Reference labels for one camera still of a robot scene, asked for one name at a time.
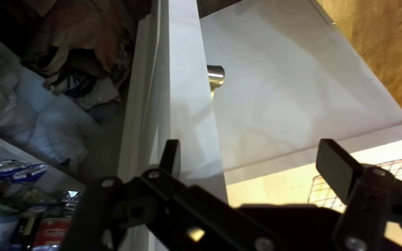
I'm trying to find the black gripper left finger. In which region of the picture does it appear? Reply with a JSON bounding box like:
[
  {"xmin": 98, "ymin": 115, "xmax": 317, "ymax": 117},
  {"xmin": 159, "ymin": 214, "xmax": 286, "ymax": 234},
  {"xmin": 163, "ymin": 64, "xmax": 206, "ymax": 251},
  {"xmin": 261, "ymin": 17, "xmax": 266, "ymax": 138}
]
[{"xmin": 158, "ymin": 138, "xmax": 183, "ymax": 180}]

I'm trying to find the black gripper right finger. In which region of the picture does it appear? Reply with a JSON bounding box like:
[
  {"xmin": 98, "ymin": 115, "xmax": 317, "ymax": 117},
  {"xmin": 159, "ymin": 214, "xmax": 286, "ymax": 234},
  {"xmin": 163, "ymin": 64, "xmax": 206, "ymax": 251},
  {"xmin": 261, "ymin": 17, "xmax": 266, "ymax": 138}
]
[{"xmin": 315, "ymin": 137, "xmax": 366, "ymax": 207}]

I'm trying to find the white panel door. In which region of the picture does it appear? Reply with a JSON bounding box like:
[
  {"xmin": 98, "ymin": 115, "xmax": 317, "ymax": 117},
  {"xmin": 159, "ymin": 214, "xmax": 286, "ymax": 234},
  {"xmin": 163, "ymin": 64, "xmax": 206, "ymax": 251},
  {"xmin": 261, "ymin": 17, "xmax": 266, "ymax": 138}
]
[{"xmin": 116, "ymin": 0, "xmax": 229, "ymax": 251}]

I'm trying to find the brushed nickel lever handle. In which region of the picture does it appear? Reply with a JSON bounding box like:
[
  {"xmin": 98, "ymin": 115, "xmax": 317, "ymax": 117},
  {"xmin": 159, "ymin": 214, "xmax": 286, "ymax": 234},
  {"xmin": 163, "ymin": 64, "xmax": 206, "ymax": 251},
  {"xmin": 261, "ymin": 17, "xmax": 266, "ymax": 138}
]
[{"xmin": 205, "ymin": 64, "xmax": 227, "ymax": 92}]

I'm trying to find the striped dish towel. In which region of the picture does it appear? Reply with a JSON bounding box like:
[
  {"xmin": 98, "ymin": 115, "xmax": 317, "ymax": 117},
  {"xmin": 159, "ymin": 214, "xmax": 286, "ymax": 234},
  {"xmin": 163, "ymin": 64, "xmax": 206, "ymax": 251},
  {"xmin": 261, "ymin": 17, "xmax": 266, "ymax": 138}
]
[{"xmin": 310, "ymin": 156, "xmax": 402, "ymax": 214}]

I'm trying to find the white kitchen counter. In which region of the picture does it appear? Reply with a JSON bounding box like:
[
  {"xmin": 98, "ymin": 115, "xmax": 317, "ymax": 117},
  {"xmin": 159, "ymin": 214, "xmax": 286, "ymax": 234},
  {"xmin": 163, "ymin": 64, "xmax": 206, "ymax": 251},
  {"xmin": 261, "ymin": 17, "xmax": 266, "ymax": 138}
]
[{"xmin": 199, "ymin": 0, "xmax": 402, "ymax": 251}]

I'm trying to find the white plastic bag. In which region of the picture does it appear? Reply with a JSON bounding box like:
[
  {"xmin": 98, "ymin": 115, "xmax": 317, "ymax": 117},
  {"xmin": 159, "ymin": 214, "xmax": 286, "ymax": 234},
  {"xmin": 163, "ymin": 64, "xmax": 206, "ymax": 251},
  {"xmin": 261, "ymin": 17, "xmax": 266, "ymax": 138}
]
[{"xmin": 0, "ymin": 59, "xmax": 92, "ymax": 165}]

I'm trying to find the red food can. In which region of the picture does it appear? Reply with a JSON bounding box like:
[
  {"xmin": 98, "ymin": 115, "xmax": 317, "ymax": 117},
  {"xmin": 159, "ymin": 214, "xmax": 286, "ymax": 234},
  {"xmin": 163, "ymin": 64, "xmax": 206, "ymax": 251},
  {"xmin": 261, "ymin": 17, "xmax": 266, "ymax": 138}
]
[{"xmin": 32, "ymin": 216, "xmax": 72, "ymax": 251}]

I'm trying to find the blue food package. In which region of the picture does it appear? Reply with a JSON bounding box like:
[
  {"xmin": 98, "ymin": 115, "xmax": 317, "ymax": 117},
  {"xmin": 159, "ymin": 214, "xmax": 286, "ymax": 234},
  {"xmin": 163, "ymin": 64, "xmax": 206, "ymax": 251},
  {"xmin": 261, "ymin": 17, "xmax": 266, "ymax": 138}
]
[{"xmin": 0, "ymin": 159, "xmax": 50, "ymax": 186}]

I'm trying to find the brown paper bag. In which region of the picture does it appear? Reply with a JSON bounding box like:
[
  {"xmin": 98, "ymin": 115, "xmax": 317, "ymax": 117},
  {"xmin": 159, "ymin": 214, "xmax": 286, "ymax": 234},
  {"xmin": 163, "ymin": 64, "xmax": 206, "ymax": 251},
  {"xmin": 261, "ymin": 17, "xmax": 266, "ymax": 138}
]
[{"xmin": 22, "ymin": 0, "xmax": 138, "ymax": 109}]

